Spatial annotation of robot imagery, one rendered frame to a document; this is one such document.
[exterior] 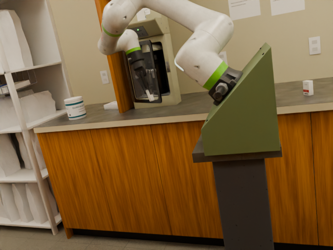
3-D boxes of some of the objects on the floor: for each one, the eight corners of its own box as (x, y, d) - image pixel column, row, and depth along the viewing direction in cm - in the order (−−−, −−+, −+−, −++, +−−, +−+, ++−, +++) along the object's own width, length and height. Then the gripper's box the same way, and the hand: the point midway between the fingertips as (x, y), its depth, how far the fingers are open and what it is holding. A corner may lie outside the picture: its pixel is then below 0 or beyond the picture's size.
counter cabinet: (109, 197, 310) (88, 108, 288) (346, 202, 232) (341, 81, 210) (67, 238, 251) (35, 132, 228) (365, 264, 173) (362, 105, 150)
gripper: (126, 67, 183) (140, 105, 184) (140, 58, 175) (156, 98, 175) (134, 66, 189) (148, 102, 190) (149, 57, 181) (164, 95, 181)
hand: (149, 95), depth 182 cm, fingers closed
